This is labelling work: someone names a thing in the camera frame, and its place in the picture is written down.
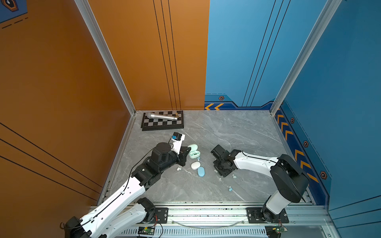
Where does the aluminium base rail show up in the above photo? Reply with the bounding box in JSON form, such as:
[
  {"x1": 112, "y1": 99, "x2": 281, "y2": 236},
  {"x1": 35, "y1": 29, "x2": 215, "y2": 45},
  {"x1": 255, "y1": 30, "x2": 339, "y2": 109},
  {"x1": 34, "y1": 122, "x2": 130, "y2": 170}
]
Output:
[{"x1": 117, "y1": 202, "x2": 340, "y2": 238}]

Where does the aluminium corner post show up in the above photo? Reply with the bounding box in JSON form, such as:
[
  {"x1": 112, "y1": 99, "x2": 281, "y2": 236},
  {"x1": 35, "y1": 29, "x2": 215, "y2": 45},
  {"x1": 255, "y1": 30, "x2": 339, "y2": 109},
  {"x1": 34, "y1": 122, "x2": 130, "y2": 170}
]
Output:
[
  {"x1": 269, "y1": 0, "x2": 342, "y2": 116},
  {"x1": 74, "y1": 0, "x2": 136, "y2": 116}
]

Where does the left green circuit board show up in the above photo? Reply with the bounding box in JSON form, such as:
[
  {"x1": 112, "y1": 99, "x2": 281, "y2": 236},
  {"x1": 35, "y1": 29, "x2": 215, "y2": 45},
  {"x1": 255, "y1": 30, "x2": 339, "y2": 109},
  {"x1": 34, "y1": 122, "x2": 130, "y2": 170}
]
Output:
[{"x1": 137, "y1": 227, "x2": 156, "y2": 238}]

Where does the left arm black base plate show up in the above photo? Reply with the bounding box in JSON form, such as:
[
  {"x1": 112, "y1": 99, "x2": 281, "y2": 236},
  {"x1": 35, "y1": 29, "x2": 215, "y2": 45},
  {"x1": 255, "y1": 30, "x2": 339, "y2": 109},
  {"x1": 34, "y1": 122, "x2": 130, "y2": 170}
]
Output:
[{"x1": 140, "y1": 207, "x2": 169, "y2": 224}]

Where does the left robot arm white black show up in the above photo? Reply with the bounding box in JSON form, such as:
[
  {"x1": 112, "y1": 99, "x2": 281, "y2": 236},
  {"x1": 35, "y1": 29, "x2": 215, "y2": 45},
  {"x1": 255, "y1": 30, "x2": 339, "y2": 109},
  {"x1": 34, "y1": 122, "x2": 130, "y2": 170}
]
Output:
[{"x1": 61, "y1": 141, "x2": 191, "y2": 238}]

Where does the left aluminium corner post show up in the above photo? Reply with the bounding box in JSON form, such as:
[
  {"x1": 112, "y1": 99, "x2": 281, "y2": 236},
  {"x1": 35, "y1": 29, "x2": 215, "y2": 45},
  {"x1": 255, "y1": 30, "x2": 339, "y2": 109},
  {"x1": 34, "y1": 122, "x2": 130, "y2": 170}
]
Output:
[{"x1": 74, "y1": 0, "x2": 136, "y2": 116}]

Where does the right green circuit board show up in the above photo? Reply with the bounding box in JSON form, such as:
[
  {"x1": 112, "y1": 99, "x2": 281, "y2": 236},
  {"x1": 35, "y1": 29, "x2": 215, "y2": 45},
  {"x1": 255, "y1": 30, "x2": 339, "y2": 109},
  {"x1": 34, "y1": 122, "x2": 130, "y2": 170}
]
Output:
[{"x1": 265, "y1": 226, "x2": 288, "y2": 238}]

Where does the black white chessboard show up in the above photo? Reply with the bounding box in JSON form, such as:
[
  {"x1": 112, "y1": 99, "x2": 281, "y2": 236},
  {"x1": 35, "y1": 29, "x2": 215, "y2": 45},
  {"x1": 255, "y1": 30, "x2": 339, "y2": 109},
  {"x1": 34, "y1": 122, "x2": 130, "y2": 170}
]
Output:
[{"x1": 141, "y1": 111, "x2": 184, "y2": 131}]

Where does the right aluminium corner post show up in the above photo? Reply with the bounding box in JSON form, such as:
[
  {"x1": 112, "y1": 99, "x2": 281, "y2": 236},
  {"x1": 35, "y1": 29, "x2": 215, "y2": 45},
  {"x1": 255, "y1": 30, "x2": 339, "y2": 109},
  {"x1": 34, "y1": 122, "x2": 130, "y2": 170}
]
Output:
[{"x1": 269, "y1": 0, "x2": 342, "y2": 116}]

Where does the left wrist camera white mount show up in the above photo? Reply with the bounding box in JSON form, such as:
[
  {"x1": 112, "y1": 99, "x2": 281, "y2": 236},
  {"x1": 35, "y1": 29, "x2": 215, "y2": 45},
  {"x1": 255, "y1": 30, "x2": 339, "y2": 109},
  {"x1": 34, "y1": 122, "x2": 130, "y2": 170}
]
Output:
[{"x1": 170, "y1": 132, "x2": 185, "y2": 155}]

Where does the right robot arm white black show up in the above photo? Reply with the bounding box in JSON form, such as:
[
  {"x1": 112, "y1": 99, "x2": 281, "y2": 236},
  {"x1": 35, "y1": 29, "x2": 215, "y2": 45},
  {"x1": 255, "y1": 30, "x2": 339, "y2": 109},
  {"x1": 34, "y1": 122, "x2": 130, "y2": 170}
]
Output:
[{"x1": 211, "y1": 145, "x2": 310, "y2": 223}]

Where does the mint green earbud charging case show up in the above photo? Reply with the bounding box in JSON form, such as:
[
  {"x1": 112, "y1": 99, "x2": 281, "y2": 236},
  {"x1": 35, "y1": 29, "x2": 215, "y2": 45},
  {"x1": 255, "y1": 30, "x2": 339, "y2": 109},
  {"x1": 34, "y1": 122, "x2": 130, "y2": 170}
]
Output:
[{"x1": 188, "y1": 144, "x2": 200, "y2": 159}]

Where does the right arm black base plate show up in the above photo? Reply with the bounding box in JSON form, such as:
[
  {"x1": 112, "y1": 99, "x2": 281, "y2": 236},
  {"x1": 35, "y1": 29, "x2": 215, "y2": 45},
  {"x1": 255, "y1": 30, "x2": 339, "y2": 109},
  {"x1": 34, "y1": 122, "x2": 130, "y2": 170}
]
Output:
[{"x1": 246, "y1": 207, "x2": 289, "y2": 224}]

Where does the blue earbud charging case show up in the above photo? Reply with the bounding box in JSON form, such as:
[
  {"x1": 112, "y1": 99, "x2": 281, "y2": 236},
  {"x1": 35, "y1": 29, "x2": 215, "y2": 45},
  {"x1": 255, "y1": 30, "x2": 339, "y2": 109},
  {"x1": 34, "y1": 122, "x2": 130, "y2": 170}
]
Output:
[{"x1": 197, "y1": 167, "x2": 205, "y2": 178}]

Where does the green circuit board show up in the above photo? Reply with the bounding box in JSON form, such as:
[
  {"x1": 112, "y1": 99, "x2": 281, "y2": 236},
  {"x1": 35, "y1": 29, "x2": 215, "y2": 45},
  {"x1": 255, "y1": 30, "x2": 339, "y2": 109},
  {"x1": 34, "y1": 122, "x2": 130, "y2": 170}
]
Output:
[
  {"x1": 137, "y1": 227, "x2": 156, "y2": 238},
  {"x1": 265, "y1": 226, "x2": 288, "y2": 238}
]

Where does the silver microphone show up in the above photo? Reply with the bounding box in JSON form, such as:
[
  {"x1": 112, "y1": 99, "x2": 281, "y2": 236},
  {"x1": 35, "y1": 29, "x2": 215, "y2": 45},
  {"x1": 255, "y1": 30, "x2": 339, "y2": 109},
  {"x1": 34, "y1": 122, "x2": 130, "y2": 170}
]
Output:
[{"x1": 146, "y1": 113, "x2": 178, "y2": 121}]

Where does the white earbud charging case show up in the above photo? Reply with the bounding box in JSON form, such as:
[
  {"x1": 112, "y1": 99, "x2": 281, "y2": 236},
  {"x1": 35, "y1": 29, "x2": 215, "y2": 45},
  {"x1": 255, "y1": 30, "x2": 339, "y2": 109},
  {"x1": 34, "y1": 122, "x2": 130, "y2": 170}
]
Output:
[{"x1": 190, "y1": 161, "x2": 201, "y2": 170}]

